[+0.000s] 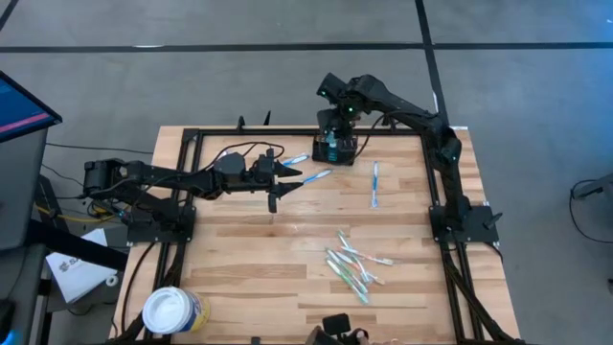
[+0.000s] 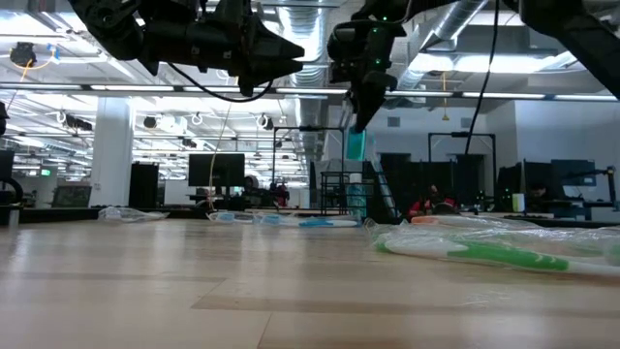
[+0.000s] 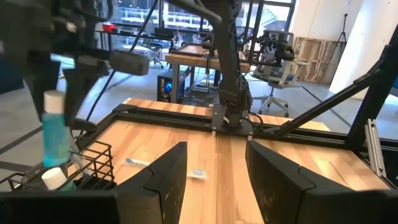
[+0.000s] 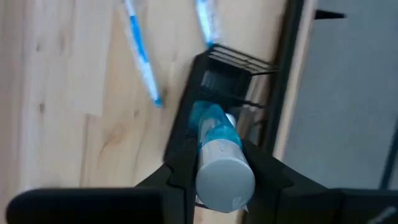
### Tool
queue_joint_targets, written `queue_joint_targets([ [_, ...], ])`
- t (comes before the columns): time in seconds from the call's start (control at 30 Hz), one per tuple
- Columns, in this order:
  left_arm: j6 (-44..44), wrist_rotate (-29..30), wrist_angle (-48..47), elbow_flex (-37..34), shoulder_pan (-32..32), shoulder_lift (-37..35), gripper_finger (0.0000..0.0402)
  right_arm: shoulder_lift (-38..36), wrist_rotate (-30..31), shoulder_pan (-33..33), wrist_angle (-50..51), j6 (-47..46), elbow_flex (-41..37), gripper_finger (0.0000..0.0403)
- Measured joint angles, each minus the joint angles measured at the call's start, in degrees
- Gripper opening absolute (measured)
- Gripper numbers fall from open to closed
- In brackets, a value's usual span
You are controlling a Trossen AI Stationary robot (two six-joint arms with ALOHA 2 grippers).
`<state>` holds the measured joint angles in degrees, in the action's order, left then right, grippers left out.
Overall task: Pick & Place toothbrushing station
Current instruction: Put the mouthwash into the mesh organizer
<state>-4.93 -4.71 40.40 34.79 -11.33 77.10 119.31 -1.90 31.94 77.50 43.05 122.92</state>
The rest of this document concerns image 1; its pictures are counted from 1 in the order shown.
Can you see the white lidded yellow container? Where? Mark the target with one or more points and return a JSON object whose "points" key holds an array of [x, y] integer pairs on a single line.
{"points": [[167, 310]]}

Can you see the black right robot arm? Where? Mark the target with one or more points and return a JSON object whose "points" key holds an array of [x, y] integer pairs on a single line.
{"points": [[407, 110]]}

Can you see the black aluminium table frame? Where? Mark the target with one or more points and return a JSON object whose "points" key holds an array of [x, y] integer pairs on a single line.
{"points": [[268, 131]]}

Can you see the blue screen monitor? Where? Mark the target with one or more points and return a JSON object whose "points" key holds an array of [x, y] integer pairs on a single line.
{"points": [[19, 110]]}

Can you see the blue toothbrush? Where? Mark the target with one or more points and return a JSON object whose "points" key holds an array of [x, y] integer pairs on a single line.
{"points": [[374, 187], [296, 159], [318, 175]]}

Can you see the grey cabinet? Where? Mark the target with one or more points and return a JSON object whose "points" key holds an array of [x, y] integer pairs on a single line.
{"points": [[19, 191]]}

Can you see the teal toothpaste tube white cap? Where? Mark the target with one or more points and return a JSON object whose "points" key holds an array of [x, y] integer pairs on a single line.
{"points": [[332, 155], [330, 142]]}

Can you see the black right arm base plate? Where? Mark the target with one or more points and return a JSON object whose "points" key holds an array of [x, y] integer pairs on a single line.
{"points": [[479, 232]]}

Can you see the white paper booklet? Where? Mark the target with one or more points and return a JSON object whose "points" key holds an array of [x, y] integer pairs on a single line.
{"points": [[76, 278]]}

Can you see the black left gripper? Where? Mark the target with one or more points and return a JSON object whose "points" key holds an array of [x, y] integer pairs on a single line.
{"points": [[273, 187]]}

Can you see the black diagonal bar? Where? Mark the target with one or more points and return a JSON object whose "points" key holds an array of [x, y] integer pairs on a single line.
{"points": [[76, 244]]}

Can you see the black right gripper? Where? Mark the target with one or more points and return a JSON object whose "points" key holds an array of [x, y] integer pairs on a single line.
{"points": [[342, 125]]}

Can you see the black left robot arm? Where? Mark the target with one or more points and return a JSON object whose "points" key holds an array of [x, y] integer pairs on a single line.
{"points": [[163, 175]]}

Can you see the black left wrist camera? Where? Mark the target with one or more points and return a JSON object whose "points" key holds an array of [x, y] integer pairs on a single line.
{"points": [[262, 167]]}

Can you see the white tape roll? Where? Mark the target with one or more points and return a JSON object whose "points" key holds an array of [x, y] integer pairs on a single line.
{"points": [[112, 276]]}

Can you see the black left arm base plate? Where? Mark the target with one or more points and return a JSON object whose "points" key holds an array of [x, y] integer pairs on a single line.
{"points": [[143, 235]]}

